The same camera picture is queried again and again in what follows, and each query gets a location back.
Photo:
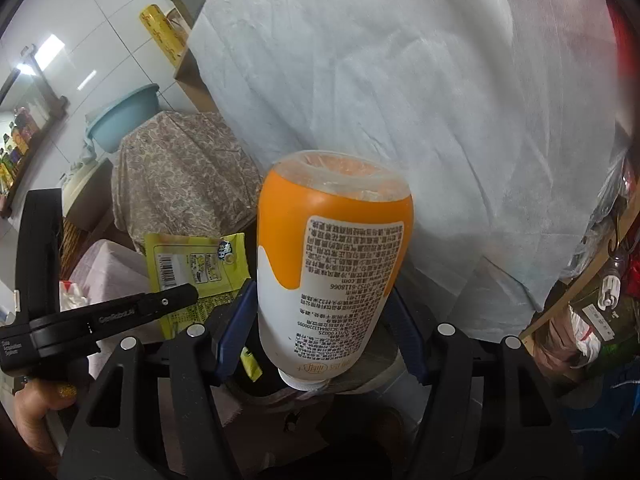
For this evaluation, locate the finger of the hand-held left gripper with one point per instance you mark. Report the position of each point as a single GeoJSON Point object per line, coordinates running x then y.
{"type": "Point", "coordinates": [150, 305]}

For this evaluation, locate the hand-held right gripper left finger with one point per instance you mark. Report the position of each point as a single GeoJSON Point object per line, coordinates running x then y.
{"type": "Point", "coordinates": [235, 332]}

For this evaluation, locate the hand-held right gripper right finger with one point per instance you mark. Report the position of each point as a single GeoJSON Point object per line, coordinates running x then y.
{"type": "Point", "coordinates": [410, 342]}

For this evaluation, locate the white tissue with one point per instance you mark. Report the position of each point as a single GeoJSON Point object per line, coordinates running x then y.
{"type": "Point", "coordinates": [75, 296]}

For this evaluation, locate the yellow snack wrapper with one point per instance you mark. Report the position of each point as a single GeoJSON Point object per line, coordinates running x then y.
{"type": "Point", "coordinates": [200, 260]}

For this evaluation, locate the orange white plastic bottle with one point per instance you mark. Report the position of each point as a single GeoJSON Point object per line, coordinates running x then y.
{"type": "Point", "coordinates": [340, 200]}

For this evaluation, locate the person's left hand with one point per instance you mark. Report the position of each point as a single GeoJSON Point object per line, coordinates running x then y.
{"type": "Point", "coordinates": [35, 410]}

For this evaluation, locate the woven wicker basket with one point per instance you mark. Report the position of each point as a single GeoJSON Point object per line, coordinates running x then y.
{"type": "Point", "coordinates": [72, 245]}

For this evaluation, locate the small yellow wrapper scrap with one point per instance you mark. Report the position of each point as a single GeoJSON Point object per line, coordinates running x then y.
{"type": "Point", "coordinates": [251, 365]}

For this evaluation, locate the light purple table mat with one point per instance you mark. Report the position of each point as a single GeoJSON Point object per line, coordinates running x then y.
{"type": "Point", "coordinates": [110, 265]}

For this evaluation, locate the white brown ceramic pot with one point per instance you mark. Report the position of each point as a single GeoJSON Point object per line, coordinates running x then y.
{"type": "Point", "coordinates": [82, 175]}

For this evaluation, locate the floral patterned cloth cover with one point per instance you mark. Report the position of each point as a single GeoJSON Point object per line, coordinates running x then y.
{"type": "Point", "coordinates": [190, 175]}

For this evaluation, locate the pink plastic bag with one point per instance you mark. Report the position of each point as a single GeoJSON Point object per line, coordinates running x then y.
{"type": "Point", "coordinates": [562, 345]}

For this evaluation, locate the light blue plastic basin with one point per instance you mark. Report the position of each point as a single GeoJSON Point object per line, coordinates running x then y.
{"type": "Point", "coordinates": [125, 120]}

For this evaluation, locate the wooden shelf board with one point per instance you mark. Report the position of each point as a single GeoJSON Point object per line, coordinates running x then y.
{"type": "Point", "coordinates": [575, 290]}

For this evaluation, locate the white electric plug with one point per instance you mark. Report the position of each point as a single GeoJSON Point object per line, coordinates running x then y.
{"type": "Point", "coordinates": [609, 291]}

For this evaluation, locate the blue cloth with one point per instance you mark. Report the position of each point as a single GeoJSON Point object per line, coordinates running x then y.
{"type": "Point", "coordinates": [620, 405]}

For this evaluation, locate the brown wooden cabinet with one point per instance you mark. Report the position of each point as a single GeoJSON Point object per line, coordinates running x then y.
{"type": "Point", "coordinates": [192, 80]}

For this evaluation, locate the clear plastic bag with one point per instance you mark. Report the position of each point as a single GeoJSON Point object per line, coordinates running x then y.
{"type": "Point", "coordinates": [605, 220]}

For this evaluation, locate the yellow printed roll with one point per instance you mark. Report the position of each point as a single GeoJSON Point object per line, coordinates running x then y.
{"type": "Point", "coordinates": [160, 32]}

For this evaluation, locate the white non-woven sheet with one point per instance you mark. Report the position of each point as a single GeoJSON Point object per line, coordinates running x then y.
{"type": "Point", "coordinates": [400, 85]}

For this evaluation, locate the red patterned canister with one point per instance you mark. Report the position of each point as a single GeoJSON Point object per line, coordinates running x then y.
{"type": "Point", "coordinates": [625, 50]}

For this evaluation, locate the dark wooden wall shelf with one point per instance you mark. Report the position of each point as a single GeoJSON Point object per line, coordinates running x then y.
{"type": "Point", "coordinates": [47, 115]}

